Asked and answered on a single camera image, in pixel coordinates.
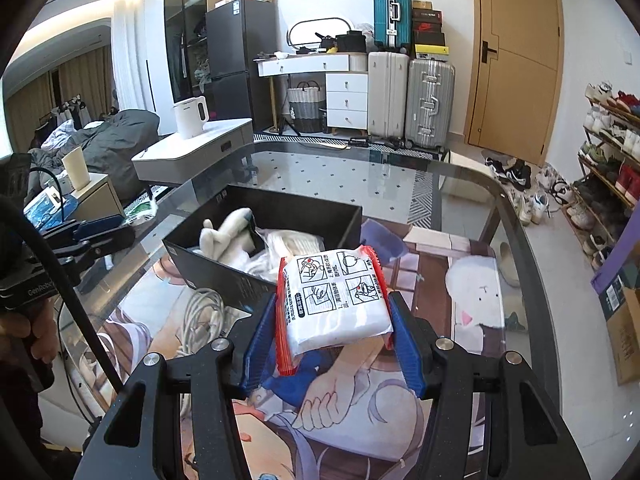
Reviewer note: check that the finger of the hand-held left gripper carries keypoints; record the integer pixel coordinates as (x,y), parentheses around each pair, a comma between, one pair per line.
(100,252)
(100,229)

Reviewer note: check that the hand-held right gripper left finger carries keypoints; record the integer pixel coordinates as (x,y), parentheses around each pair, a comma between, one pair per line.
(260,350)

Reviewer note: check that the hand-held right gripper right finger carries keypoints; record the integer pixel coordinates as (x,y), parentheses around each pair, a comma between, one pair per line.
(407,350)

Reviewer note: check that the red and white packet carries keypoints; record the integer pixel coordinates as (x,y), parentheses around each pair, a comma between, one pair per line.
(335,310)

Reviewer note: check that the black cardboard box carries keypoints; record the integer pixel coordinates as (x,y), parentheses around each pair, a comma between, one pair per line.
(215,270)

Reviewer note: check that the white and blue plush toy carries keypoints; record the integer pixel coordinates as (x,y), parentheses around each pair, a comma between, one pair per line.
(222,237)

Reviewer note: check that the person's left hand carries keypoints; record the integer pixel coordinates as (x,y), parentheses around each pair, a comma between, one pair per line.
(20,330)

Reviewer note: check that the wooden nightstand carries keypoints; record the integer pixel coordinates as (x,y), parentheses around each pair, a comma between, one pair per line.
(100,197)

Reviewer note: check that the blue packet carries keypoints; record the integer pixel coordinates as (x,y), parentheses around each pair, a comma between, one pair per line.
(50,212)

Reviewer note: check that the beige cylinder container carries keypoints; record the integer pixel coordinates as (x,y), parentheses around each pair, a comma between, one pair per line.
(76,170)

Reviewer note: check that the printed desk mat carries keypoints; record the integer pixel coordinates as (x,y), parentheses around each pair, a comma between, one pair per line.
(350,410)

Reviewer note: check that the grey bean bag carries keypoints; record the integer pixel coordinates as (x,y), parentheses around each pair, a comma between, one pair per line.
(122,145)

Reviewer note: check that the crumpled bedding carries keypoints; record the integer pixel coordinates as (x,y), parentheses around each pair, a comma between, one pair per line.
(65,135)

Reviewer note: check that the white side table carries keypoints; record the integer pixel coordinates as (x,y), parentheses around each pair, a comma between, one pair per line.
(195,155)

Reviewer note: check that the white electric kettle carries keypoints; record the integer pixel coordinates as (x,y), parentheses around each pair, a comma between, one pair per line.
(189,117)

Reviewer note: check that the brown curtains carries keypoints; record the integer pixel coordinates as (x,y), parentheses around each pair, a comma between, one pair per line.
(75,85)

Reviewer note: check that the white curtain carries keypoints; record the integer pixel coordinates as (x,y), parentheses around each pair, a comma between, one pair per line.
(131,60)

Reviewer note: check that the patterned rug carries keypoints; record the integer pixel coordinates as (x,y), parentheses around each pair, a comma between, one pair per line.
(330,175)

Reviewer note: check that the pile of loose shoes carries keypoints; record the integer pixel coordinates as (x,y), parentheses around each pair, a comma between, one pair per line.
(530,190)

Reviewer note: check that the dark glass cabinet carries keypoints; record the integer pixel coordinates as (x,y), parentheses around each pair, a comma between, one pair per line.
(190,35)

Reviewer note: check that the black fridge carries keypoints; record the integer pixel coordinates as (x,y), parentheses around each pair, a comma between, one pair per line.
(240,60)

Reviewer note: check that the brown cardboard box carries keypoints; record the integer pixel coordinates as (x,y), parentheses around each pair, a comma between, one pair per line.
(627,340)

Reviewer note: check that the purple box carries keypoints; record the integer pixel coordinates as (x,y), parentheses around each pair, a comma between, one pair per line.
(620,270)

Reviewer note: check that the wicker basket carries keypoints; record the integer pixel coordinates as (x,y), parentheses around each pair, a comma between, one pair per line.
(306,110)

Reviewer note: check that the silver suitcase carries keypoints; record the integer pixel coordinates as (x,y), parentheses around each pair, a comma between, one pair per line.
(430,105)

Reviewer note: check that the white suitcase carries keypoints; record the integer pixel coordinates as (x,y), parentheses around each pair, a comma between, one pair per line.
(387,95)

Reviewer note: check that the white vanity desk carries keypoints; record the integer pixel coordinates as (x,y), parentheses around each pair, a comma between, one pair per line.
(345,95)

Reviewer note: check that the shoe rack with sneakers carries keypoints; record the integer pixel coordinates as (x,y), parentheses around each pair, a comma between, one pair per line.
(610,170)

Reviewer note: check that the oval mirror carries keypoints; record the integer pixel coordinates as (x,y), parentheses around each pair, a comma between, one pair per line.
(320,32)

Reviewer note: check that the wooden door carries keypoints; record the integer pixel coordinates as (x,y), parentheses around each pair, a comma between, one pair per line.
(515,60)

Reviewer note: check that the black bag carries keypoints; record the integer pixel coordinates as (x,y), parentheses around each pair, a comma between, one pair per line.
(351,42)

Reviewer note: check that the stack of shoe boxes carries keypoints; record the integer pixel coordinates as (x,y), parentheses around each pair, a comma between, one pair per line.
(429,30)

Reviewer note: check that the teal suitcase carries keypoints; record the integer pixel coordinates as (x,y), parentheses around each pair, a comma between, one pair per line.
(392,15)

